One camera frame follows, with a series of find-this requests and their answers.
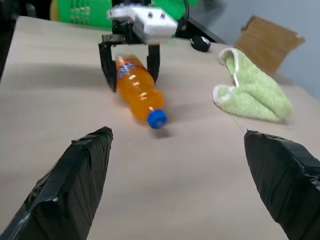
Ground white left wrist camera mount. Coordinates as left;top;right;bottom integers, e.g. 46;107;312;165
106;6;179;46

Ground black table edge bar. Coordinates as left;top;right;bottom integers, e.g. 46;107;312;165
186;17;228;45

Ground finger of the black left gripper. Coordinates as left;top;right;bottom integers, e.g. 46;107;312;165
145;44;161;83
97;43;118;93

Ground small black pouch white marks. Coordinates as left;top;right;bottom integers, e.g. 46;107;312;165
189;35;212;53

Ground orange soda bottle blue cap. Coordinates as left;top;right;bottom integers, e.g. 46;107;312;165
114;54;169;130

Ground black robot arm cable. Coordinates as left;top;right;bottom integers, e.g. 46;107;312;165
174;0;191;38

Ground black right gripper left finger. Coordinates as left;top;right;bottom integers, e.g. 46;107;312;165
0;126;114;240

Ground light green towel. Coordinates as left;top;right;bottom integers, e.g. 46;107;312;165
212;47;294;123

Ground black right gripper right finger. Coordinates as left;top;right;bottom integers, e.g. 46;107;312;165
243;129;320;240

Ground yellow object behind basket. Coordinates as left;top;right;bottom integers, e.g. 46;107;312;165
49;0;61;23

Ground brown cardboard box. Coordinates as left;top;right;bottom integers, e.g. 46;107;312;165
233;14;307;76

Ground green plastic basket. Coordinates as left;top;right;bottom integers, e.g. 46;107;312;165
51;0;199;29

